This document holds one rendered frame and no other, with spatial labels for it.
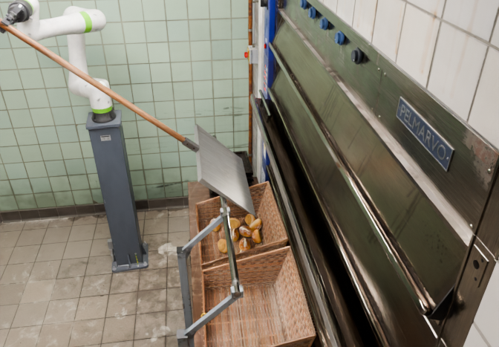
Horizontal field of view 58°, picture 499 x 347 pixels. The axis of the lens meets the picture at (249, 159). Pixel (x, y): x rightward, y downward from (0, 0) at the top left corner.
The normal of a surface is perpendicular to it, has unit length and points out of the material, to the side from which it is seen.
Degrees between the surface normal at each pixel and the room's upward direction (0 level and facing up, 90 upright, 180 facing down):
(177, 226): 0
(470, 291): 90
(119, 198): 90
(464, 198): 90
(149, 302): 0
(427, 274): 70
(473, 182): 90
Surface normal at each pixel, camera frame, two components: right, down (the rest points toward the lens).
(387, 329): -0.93, -0.22
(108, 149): 0.21, 0.51
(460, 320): -0.99, 0.07
